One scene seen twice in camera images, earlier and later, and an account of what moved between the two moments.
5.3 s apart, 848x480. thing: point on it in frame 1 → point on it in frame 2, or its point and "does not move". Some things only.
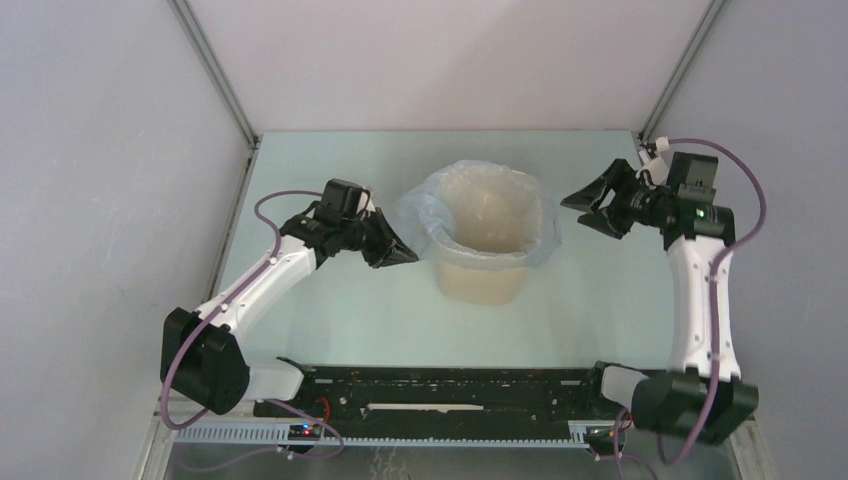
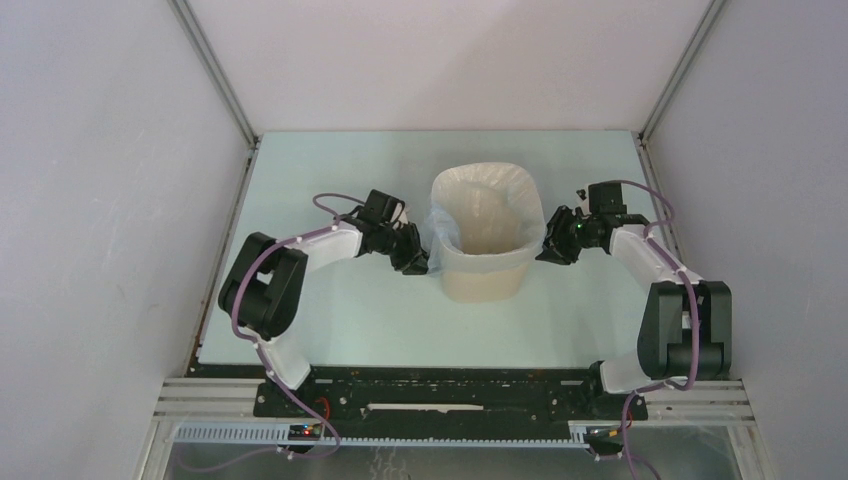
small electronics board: (305, 432) does not move
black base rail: (444, 396) does not move
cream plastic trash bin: (485, 224) does not move
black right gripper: (621, 176) → (559, 252)
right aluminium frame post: (683, 67) does not move
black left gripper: (384, 254) → (414, 253)
